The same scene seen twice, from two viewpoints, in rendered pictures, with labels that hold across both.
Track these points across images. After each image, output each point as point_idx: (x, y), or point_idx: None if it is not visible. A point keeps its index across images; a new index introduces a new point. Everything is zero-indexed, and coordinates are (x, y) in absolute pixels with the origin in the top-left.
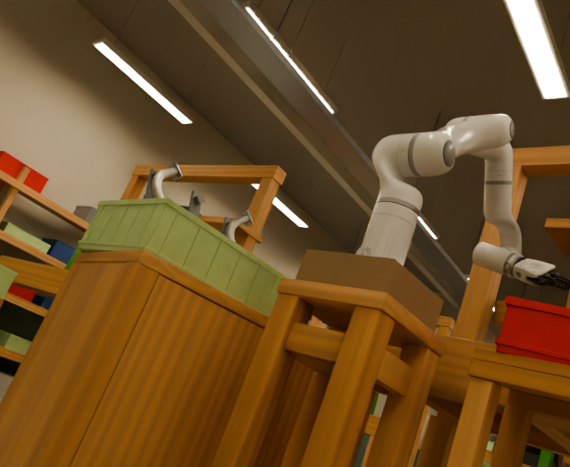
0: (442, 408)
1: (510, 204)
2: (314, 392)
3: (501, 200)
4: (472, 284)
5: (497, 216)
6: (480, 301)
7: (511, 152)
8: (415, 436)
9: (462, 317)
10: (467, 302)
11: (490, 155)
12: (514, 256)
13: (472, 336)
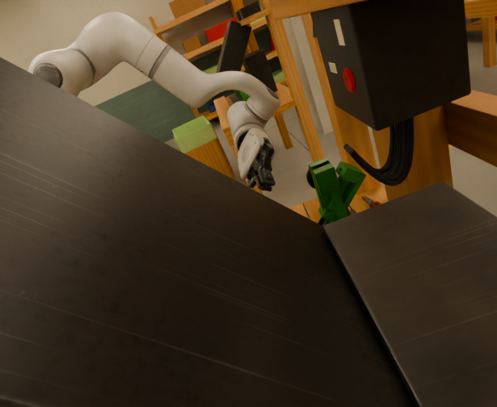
0: None
1: (183, 84)
2: None
3: (172, 91)
4: (319, 77)
5: (190, 105)
6: (330, 100)
7: (114, 38)
8: None
9: (330, 119)
10: (326, 100)
11: (110, 63)
12: (234, 140)
13: (342, 142)
